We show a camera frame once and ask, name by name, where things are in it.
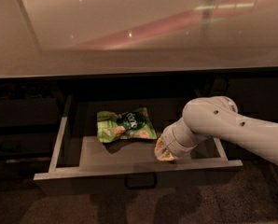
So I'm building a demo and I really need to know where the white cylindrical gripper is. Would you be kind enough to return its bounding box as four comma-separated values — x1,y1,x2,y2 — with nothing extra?
154,119,209,161

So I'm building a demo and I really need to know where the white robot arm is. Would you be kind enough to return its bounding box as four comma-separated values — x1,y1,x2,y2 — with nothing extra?
154,96,278,166

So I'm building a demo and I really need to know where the green snack bag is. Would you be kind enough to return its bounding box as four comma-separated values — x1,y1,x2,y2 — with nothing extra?
96,107,157,144

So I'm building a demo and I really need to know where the dark grey cabinet door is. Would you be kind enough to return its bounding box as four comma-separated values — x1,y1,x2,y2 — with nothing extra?
203,75,278,161

